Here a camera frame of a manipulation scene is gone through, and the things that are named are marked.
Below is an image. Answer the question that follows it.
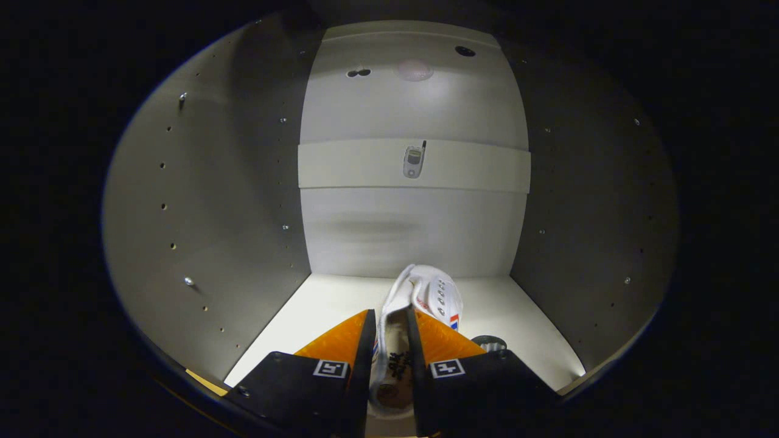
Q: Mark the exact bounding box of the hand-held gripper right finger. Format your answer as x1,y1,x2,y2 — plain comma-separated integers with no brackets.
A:
406,307,561,438

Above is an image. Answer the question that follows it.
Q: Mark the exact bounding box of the grey shoe cabinet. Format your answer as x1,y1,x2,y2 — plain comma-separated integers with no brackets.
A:
102,12,679,420

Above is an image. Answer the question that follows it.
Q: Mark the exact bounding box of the white canvas shoe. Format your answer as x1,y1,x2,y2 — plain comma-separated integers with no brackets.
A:
368,263,464,420

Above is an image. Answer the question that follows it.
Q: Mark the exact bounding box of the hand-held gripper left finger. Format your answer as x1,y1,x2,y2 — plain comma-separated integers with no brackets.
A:
234,308,377,438

